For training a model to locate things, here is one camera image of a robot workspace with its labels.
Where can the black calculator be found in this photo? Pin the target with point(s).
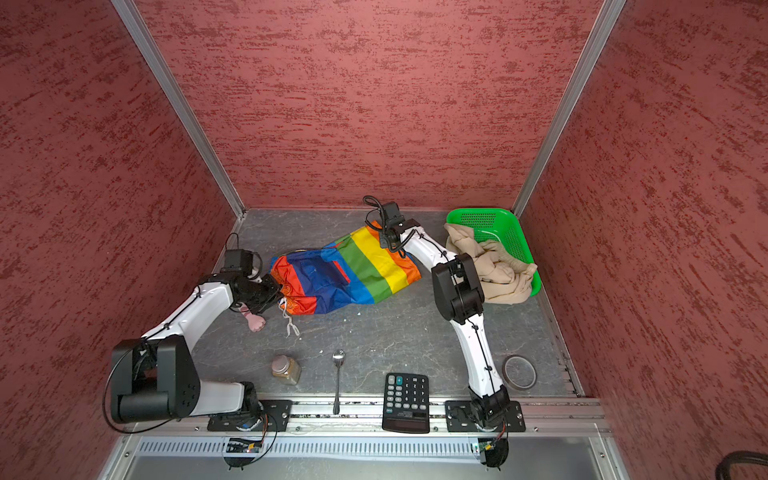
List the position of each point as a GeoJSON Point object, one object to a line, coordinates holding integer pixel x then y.
{"type": "Point", "coordinates": [406, 404]}

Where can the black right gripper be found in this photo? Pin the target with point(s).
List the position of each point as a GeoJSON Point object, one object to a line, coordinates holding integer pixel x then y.
{"type": "Point", "coordinates": [386, 240]}

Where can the right circuit board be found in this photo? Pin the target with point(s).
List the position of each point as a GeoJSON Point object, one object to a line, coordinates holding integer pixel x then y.
{"type": "Point", "coordinates": [493, 453]}

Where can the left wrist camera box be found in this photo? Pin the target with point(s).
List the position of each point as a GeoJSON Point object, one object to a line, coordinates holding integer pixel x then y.
{"type": "Point", "coordinates": [238, 261]}

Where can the rainbow striped shorts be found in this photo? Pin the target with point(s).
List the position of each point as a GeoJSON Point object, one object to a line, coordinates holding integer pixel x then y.
{"type": "Point", "coordinates": [354, 269]}

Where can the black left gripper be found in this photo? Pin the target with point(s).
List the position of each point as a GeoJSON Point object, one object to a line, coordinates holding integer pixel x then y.
{"type": "Point", "coordinates": [273, 296]}

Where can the pink cat paw scoop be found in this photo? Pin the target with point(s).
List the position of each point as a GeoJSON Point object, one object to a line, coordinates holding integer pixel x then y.
{"type": "Point", "coordinates": [255, 322]}

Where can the green plastic basket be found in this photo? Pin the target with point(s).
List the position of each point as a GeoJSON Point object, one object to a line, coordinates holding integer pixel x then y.
{"type": "Point", "coordinates": [499, 225]}

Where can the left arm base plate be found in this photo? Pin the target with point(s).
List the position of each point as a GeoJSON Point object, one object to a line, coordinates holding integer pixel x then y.
{"type": "Point", "coordinates": [273, 415]}

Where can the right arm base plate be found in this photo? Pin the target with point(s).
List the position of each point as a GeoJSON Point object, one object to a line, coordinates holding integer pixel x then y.
{"type": "Point", "coordinates": [458, 418]}

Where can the aluminium corner post left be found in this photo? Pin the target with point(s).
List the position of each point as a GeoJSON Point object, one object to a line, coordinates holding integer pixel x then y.
{"type": "Point", "coordinates": [138, 30]}

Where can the aluminium corner post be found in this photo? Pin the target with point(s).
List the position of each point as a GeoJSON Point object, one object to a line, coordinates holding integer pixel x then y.
{"type": "Point", "coordinates": [599, 34]}
{"type": "Point", "coordinates": [138, 30]}

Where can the metal spoon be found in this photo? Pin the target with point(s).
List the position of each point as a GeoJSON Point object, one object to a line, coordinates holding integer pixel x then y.
{"type": "Point", "coordinates": [338, 358]}

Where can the beige shorts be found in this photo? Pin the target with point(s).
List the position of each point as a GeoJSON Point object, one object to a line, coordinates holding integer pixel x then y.
{"type": "Point", "coordinates": [504, 279]}

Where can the circuit board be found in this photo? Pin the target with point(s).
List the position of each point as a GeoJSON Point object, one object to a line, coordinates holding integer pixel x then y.
{"type": "Point", "coordinates": [493, 453]}
{"type": "Point", "coordinates": [243, 446]}

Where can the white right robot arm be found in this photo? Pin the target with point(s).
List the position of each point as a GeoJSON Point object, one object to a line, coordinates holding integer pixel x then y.
{"type": "Point", "coordinates": [459, 299]}

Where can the left circuit board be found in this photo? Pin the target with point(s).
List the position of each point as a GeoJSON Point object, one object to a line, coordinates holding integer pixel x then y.
{"type": "Point", "coordinates": [243, 446]}

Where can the small amber glass jar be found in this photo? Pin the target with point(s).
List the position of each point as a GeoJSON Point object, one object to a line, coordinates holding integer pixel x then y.
{"type": "Point", "coordinates": [286, 369]}

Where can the aluminium front rail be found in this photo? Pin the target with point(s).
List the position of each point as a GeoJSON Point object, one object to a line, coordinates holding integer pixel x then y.
{"type": "Point", "coordinates": [362, 416]}

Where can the aluminium corner post right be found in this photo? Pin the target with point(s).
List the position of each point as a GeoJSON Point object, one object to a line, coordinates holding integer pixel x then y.
{"type": "Point", "coordinates": [599, 34]}

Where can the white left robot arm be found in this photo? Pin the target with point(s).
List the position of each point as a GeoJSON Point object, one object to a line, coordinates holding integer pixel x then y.
{"type": "Point", "coordinates": [154, 377]}

